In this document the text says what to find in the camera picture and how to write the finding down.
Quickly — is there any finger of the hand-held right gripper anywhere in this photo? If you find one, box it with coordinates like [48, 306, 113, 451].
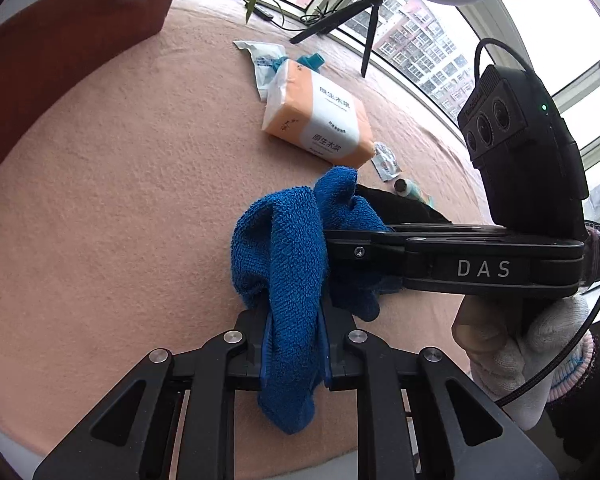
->
[322, 229, 409, 289]

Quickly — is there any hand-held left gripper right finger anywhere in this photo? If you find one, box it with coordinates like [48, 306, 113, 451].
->
[322, 307, 561, 480]

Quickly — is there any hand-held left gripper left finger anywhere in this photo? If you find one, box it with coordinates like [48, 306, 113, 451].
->
[32, 307, 271, 480]

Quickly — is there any blue terry towel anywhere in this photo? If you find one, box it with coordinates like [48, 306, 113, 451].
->
[230, 166, 396, 436]

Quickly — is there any orange tissue pack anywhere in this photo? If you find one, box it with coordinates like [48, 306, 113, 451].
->
[262, 58, 373, 168]

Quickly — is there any white plastic packet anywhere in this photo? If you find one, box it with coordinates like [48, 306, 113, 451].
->
[232, 40, 287, 103]

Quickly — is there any brown cardboard box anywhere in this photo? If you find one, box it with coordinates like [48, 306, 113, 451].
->
[0, 0, 186, 196]

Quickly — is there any person's right forearm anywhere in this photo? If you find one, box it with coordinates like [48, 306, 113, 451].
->
[547, 310, 600, 443]

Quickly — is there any person's right hand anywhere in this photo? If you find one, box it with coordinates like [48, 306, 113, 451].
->
[452, 295, 596, 431]

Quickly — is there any small pale bottle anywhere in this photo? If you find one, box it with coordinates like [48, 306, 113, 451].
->
[395, 177, 433, 206]

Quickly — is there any small clear sachet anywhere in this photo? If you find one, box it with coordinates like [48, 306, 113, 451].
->
[371, 142, 402, 181]

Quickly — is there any black tripod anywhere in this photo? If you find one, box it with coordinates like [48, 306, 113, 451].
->
[290, 0, 393, 78]

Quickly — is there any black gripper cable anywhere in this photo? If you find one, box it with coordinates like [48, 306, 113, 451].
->
[490, 222, 600, 407]

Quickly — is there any black inline remote cable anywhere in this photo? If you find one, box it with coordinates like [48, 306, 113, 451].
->
[255, 5, 331, 31]

